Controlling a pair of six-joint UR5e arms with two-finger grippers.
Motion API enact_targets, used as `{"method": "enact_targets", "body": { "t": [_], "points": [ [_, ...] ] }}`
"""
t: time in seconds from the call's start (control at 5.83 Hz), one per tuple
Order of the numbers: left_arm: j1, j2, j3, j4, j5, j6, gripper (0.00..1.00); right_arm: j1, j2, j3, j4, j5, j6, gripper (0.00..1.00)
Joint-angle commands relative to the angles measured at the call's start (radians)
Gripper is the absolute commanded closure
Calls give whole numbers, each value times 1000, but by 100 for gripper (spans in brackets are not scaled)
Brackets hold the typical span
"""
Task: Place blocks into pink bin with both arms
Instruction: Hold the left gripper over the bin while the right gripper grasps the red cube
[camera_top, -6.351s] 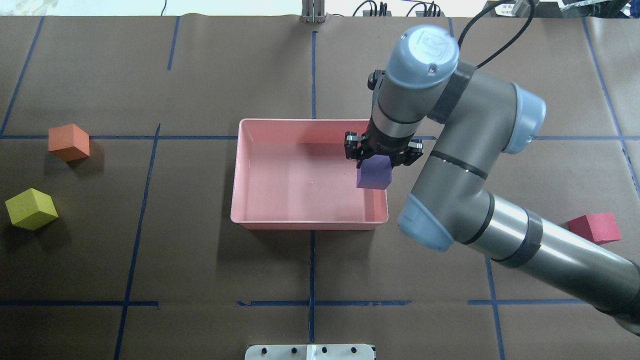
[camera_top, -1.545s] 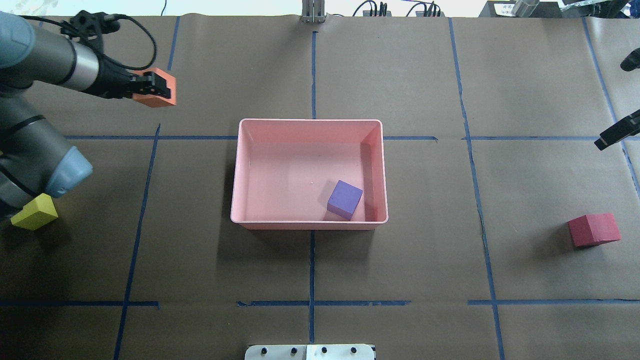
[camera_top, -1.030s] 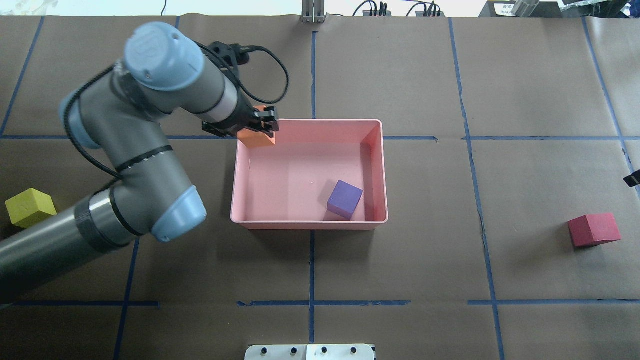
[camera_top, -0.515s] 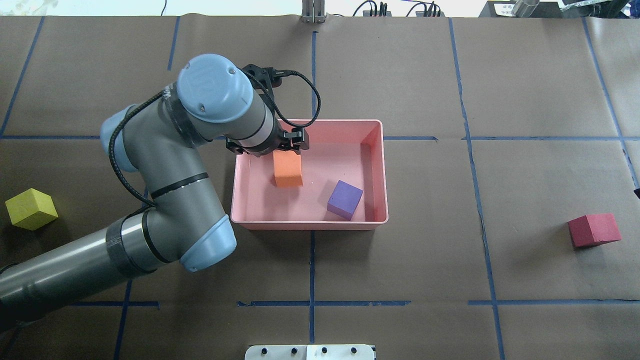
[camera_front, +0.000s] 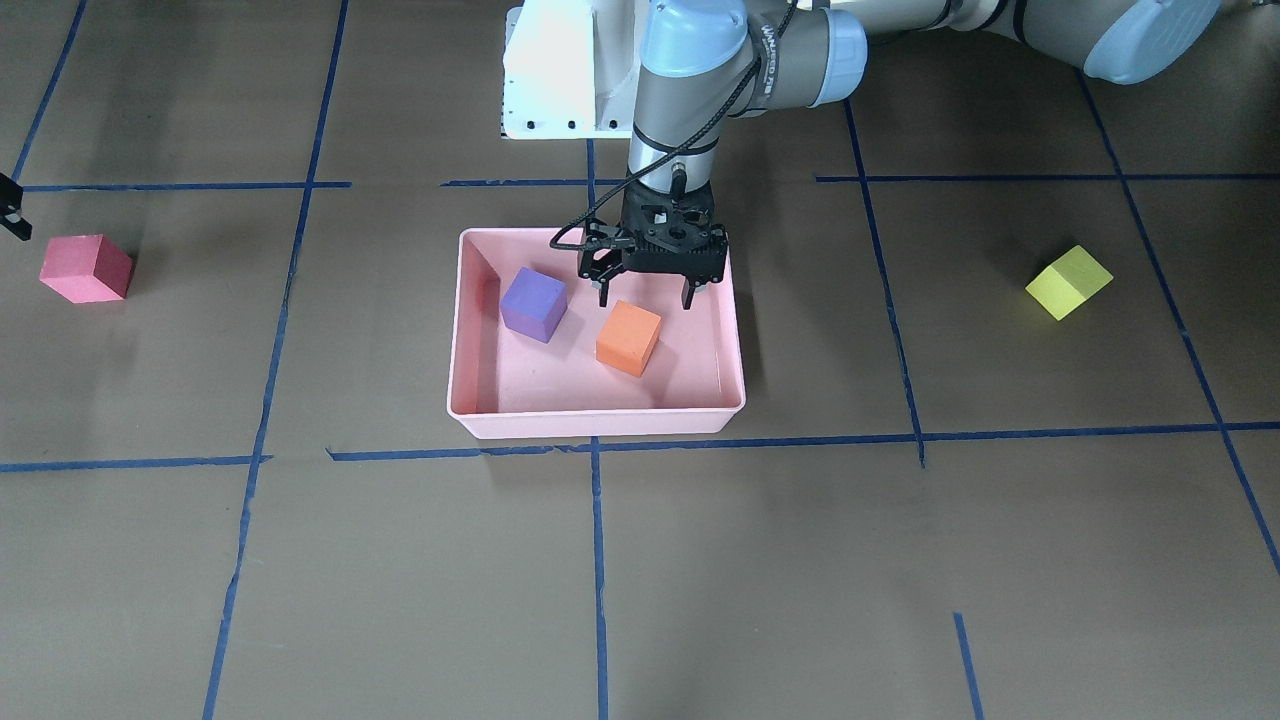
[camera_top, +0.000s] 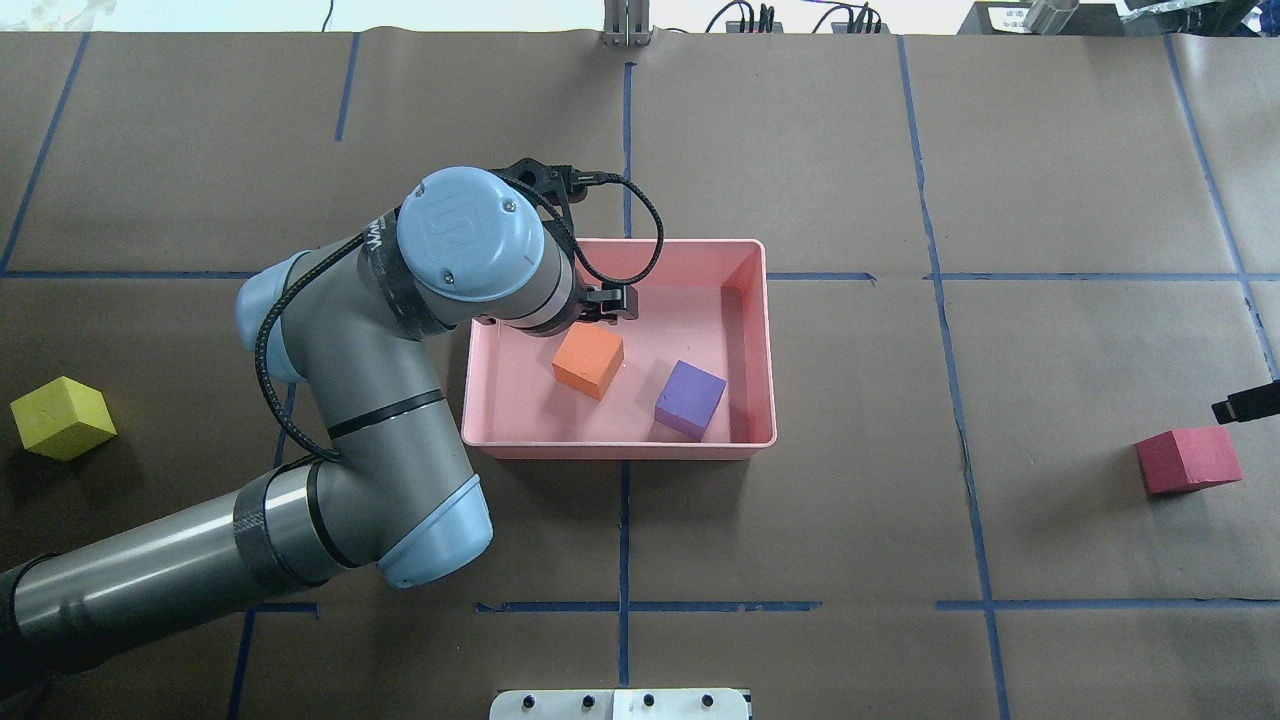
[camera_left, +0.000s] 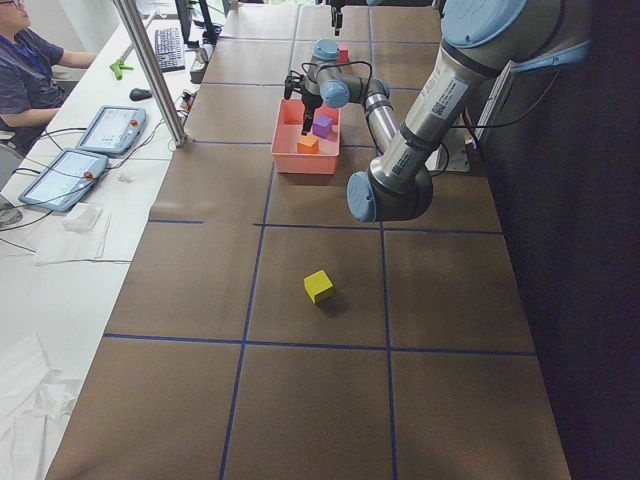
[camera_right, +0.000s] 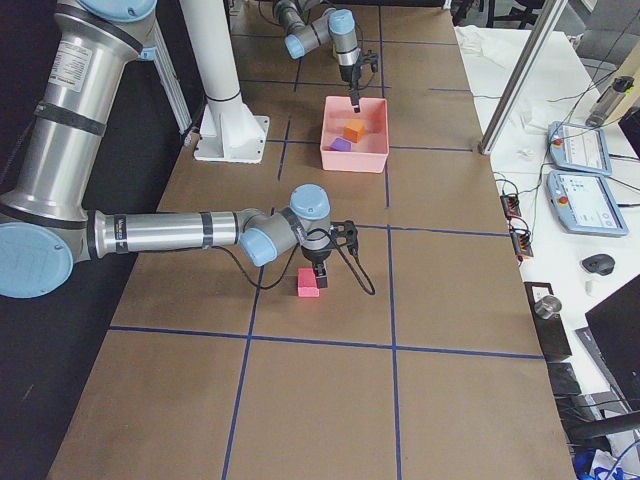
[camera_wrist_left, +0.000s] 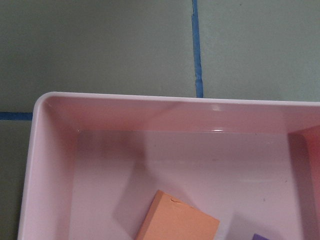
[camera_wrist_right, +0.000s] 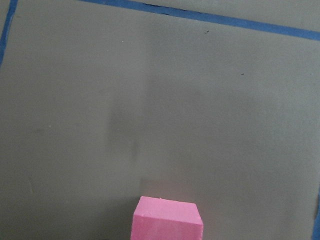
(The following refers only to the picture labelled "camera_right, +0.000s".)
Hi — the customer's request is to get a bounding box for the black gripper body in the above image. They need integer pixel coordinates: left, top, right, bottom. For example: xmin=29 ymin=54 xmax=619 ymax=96
xmin=302 ymin=247 xmax=331 ymax=274
xmin=339 ymin=62 xmax=362 ymax=86

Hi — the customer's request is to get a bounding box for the pink red foam block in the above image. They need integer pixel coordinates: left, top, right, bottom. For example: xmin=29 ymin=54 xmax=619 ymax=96
xmin=297 ymin=267 xmax=320 ymax=298

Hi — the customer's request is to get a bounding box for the orange foam block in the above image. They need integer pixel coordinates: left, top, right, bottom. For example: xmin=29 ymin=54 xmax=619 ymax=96
xmin=342 ymin=119 xmax=366 ymax=143

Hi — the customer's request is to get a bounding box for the purple foam block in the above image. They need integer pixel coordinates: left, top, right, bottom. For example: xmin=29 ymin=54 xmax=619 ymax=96
xmin=329 ymin=137 xmax=352 ymax=152

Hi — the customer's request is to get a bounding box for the pink plastic bin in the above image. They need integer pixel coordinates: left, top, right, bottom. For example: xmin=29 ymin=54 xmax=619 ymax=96
xmin=320 ymin=96 xmax=389 ymax=173

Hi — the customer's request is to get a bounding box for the metal cylinder weight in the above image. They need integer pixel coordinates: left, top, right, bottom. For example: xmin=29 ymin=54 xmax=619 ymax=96
xmin=533 ymin=295 xmax=562 ymax=320

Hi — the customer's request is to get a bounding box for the upper teach pendant tablet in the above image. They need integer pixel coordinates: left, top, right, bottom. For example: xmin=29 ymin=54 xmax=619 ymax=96
xmin=548 ymin=121 xmax=612 ymax=176

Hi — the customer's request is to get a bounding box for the teach pendant tablet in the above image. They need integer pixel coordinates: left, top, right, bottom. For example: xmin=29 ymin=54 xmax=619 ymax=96
xmin=548 ymin=121 xmax=612 ymax=176
xmin=546 ymin=170 xmax=629 ymax=238

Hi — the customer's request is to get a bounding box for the lower teach pendant tablet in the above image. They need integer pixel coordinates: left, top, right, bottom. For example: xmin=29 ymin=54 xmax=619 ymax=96
xmin=546 ymin=170 xmax=629 ymax=238

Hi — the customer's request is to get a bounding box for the clear water bottle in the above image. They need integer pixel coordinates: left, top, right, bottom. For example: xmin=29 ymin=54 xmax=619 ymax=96
xmin=585 ymin=75 xmax=634 ymax=127

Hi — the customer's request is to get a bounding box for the black computer mouse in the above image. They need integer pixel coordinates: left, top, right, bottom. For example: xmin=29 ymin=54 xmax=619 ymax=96
xmin=580 ymin=253 xmax=616 ymax=276

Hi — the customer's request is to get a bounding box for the black laptop monitor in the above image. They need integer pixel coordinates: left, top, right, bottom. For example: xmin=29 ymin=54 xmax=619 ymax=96
xmin=586 ymin=281 xmax=639 ymax=409

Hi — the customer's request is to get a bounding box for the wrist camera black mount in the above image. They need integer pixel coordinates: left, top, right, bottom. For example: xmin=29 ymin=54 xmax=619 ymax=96
xmin=331 ymin=220 xmax=359 ymax=258

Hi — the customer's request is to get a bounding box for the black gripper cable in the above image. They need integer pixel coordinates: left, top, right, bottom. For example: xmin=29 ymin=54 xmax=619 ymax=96
xmin=219 ymin=227 xmax=377 ymax=297

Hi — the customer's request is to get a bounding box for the white pedestal post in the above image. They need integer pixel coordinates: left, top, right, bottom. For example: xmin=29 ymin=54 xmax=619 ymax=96
xmin=180 ymin=0 xmax=269 ymax=164

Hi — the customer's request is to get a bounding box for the aluminium frame post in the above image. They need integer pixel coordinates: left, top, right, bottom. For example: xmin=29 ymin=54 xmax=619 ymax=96
xmin=478 ymin=0 xmax=568 ymax=155

